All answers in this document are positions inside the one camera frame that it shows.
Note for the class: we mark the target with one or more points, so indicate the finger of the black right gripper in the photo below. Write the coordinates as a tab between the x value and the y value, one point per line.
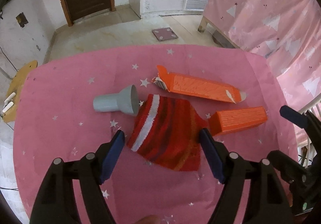
293	116

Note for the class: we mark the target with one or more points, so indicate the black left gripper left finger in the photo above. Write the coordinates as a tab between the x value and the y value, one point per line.
55	201

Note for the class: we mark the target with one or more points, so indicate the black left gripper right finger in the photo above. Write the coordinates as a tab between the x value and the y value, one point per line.
267	201

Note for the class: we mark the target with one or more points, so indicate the short orange carton box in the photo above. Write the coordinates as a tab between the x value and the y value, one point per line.
231	121

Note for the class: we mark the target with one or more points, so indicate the long orange carton box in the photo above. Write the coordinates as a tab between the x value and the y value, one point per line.
197	87

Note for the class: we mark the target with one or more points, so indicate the red white striped knit cloth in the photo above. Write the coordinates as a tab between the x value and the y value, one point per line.
166	132

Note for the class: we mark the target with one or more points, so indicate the grey plastic funnel tube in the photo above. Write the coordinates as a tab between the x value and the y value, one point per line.
126	101

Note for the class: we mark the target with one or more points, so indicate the person's left hand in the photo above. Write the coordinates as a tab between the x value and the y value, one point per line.
151	219

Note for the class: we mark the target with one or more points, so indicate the pink star tablecloth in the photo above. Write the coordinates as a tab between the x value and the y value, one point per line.
55	118

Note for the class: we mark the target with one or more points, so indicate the pink tree pattern curtain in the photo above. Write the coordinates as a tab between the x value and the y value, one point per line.
285	32

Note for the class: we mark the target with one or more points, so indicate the white power strip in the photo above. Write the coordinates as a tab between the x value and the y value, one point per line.
8	103

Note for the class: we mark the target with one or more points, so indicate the pink bathroom scale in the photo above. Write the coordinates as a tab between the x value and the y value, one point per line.
164	34

